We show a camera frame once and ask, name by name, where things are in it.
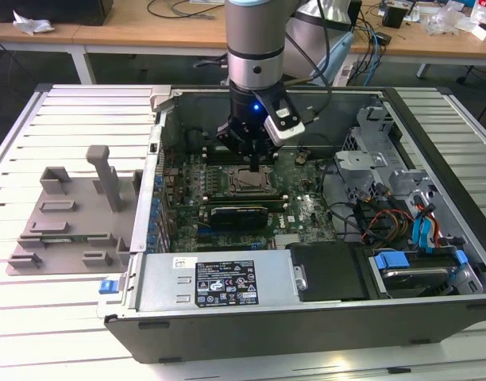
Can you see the silver CPU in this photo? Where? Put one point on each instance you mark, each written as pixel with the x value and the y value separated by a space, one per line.
pixel 245 180

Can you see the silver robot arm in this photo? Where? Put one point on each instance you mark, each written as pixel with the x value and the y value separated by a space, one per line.
pixel 255 31

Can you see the CPU socket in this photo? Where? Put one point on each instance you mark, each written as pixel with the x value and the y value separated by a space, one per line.
pixel 229 191

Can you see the round coin battery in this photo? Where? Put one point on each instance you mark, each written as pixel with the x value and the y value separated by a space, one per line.
pixel 301 158

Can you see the wooden desk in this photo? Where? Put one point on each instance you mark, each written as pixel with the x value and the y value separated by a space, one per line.
pixel 167 35
pixel 28 39

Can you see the black graphics card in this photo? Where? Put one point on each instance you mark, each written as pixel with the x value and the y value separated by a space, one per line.
pixel 239 220

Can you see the green motherboard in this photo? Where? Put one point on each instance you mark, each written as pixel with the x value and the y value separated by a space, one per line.
pixel 306 206

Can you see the blue expansion slot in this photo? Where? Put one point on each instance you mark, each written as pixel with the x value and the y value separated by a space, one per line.
pixel 204 229

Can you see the black tower box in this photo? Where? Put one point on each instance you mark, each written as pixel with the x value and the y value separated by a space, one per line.
pixel 356 14

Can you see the silver finned heatsink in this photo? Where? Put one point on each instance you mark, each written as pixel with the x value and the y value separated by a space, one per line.
pixel 290 241

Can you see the black power adapter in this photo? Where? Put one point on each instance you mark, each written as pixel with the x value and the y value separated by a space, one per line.
pixel 384 37

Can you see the small black box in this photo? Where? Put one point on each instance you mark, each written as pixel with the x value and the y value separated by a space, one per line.
pixel 396 18

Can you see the black plastic shroud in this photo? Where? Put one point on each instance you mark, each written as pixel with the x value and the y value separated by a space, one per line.
pixel 330 274

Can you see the silver power supply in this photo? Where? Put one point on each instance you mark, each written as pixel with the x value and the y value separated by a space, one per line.
pixel 163 278

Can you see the grey parts rack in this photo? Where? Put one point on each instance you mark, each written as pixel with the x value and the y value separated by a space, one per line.
pixel 80 222

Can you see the large black box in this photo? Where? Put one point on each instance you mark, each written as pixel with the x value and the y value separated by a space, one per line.
pixel 48 10

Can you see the blue disk carrier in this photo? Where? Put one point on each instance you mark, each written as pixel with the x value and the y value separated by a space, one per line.
pixel 390 261

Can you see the clear plastic bag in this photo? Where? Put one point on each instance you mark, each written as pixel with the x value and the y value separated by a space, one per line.
pixel 449 20

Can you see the crumpled white paper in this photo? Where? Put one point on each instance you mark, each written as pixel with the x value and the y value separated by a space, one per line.
pixel 32 24

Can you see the blue case latch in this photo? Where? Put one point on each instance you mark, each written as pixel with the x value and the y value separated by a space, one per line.
pixel 108 286

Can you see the black and silver PC case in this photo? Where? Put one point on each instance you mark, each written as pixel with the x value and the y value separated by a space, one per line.
pixel 267 337

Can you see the hard disk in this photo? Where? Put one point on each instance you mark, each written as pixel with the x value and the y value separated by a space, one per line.
pixel 417 278

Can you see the white cardboard box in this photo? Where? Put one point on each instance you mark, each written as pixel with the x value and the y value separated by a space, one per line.
pixel 485 33

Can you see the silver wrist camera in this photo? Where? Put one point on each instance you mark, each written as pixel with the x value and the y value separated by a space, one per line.
pixel 286 127

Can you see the silver disk bay bracket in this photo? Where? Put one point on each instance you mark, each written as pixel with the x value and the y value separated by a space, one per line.
pixel 360 158

